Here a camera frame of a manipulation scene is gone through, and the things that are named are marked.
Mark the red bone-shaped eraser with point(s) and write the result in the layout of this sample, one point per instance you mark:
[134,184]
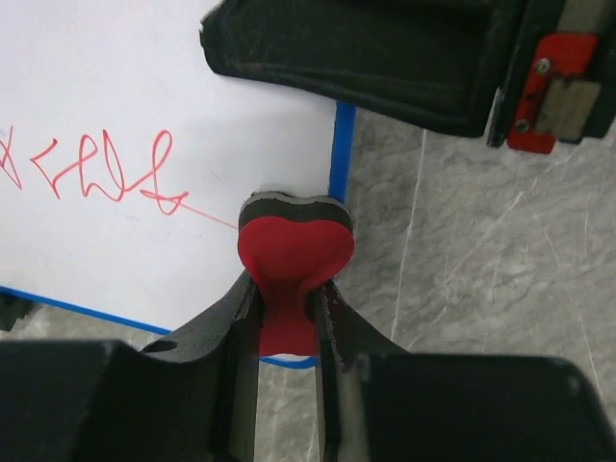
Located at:
[291,246]

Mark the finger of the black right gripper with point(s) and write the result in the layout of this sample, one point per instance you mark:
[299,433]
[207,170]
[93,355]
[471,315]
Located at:
[433,64]

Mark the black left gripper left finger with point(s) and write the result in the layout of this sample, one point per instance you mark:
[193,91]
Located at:
[189,396]

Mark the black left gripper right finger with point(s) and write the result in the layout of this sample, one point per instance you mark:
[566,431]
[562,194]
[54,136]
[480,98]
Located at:
[378,402]

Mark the black whiteboard stand foot left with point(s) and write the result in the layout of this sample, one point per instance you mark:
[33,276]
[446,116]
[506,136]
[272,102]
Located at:
[12,309]

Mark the blue framed whiteboard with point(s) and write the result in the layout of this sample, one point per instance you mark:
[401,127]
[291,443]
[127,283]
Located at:
[126,158]

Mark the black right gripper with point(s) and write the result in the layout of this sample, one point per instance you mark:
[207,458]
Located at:
[560,80]

